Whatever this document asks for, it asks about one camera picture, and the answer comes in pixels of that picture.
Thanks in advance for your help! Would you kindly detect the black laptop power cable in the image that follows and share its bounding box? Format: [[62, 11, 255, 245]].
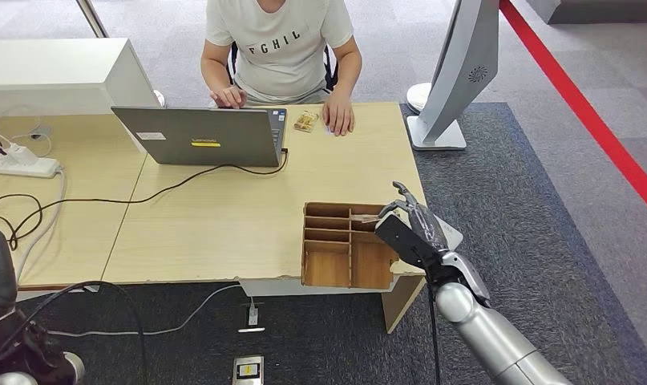
[[0, 149, 290, 252]]

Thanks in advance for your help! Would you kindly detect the white power strip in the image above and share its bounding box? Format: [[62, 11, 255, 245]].
[[0, 152, 62, 180]]

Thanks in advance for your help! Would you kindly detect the grey metal pole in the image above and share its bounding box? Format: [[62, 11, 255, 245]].
[[75, 0, 110, 39]]

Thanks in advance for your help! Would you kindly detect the wooden desk leg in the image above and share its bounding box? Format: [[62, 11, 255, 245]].
[[381, 275, 428, 334]]

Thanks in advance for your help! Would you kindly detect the grey laptop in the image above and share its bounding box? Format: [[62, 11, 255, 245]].
[[111, 106, 288, 169]]

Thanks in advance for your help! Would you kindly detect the silver kiosk screen stand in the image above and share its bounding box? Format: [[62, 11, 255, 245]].
[[405, 0, 502, 152]]

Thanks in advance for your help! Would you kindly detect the grey power strip cable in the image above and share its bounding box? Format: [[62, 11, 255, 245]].
[[12, 167, 68, 282]]

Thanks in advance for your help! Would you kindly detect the white card reader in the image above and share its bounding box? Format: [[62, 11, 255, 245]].
[[442, 217, 465, 251]]

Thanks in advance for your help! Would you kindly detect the white round floor base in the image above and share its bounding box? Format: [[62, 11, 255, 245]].
[[406, 81, 435, 116]]

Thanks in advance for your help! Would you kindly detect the grey platform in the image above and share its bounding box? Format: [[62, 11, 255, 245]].
[[525, 0, 647, 26]]

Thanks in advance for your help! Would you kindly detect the floor power outlet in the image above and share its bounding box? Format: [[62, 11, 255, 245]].
[[237, 302, 267, 334]]

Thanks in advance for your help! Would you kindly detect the wooden compartment organizer box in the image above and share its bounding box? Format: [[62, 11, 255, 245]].
[[301, 201, 401, 290]]

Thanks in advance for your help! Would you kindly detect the silver floor device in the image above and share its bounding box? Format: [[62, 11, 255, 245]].
[[232, 355, 265, 385]]

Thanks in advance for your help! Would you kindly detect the white cabinet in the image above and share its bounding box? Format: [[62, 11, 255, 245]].
[[0, 37, 162, 118]]

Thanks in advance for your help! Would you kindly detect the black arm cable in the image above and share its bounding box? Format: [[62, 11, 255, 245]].
[[0, 280, 150, 385], [427, 268, 444, 385]]

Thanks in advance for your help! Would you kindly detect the wrapped snack packet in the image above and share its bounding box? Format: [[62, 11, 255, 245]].
[[293, 110, 321, 134]]

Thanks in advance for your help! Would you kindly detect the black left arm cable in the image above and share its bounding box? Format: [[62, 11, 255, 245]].
[[0, 280, 150, 385]]

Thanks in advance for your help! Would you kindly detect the person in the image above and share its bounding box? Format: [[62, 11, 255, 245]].
[[200, 0, 363, 138]]

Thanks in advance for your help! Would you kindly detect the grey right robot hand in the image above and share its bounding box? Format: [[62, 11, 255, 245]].
[[377, 181, 451, 253]]

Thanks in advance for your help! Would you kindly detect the person's hand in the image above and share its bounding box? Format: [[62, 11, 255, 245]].
[[209, 84, 249, 109], [321, 91, 355, 138]]

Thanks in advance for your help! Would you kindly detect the black office chair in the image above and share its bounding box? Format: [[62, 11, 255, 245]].
[[227, 41, 339, 92]]

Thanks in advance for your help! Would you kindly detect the person's left hand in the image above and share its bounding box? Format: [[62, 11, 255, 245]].
[[321, 91, 355, 138]]

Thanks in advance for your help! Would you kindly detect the white power adapter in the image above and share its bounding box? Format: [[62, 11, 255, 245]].
[[5, 143, 38, 166]]

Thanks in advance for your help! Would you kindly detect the person's right hand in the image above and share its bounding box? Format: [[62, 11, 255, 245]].
[[209, 84, 249, 109]]

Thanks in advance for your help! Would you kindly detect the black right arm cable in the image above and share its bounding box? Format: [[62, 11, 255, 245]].
[[427, 268, 444, 385]]

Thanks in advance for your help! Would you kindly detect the white floor cable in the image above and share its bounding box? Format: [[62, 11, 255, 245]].
[[47, 284, 245, 338]]

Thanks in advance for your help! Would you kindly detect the white desk panel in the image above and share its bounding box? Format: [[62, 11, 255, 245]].
[[239, 276, 401, 298]]

